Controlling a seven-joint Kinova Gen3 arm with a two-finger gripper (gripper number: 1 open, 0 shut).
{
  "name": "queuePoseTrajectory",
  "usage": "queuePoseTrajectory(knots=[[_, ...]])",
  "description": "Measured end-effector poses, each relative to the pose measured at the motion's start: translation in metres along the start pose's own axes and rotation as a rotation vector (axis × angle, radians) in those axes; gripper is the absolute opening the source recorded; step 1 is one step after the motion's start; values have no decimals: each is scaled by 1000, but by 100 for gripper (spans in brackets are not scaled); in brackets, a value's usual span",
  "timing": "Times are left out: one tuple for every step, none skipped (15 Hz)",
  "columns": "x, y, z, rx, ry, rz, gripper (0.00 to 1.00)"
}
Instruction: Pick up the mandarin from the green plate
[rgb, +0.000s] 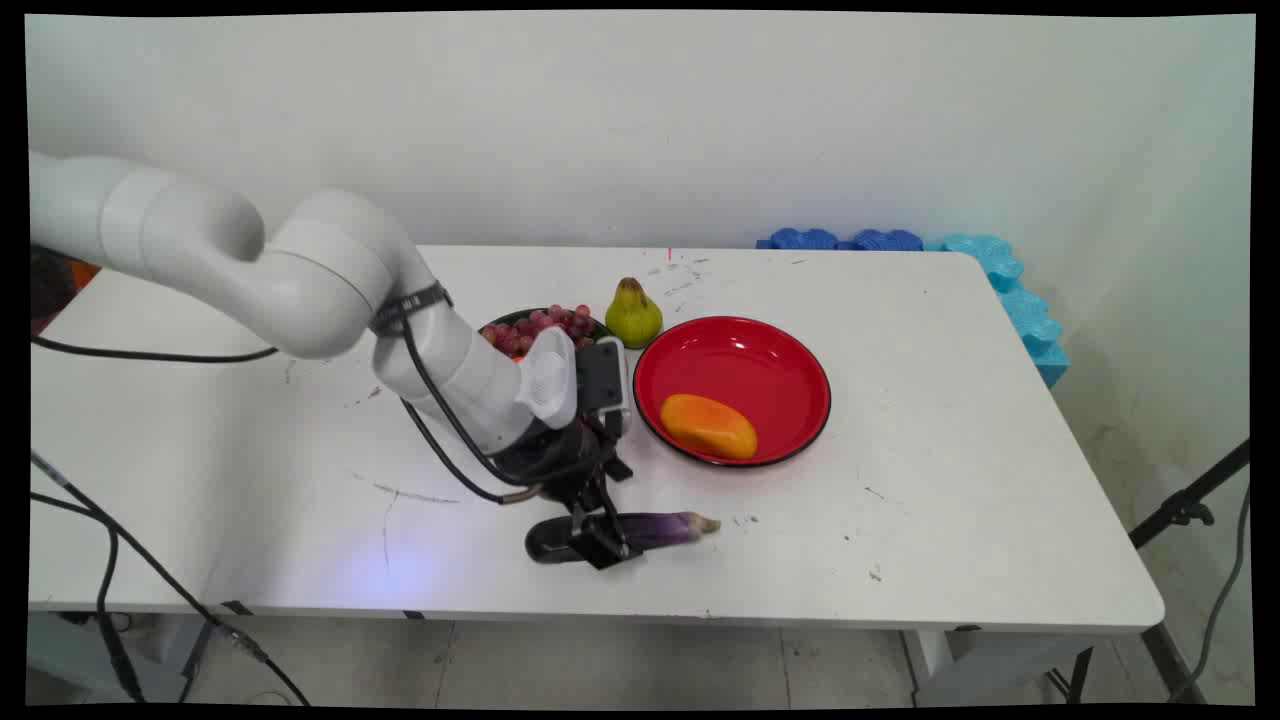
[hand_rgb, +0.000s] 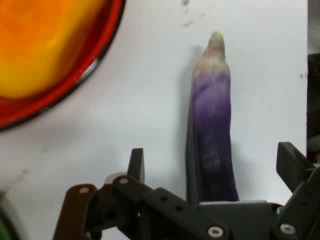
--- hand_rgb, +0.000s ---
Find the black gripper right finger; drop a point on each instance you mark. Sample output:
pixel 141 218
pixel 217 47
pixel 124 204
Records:
pixel 302 200

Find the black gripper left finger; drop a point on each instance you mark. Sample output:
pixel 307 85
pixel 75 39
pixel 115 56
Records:
pixel 130 197

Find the dark object beside table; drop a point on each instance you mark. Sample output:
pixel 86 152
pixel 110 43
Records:
pixel 313 105

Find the purple eggplant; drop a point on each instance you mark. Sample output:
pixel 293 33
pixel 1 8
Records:
pixel 212 120

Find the green enamel plate with print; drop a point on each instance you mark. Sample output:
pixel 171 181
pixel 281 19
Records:
pixel 3 228

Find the red enamel bowl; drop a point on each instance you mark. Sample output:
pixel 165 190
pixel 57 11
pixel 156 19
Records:
pixel 82 67

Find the yellow orange bell pepper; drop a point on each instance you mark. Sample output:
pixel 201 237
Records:
pixel 37 42

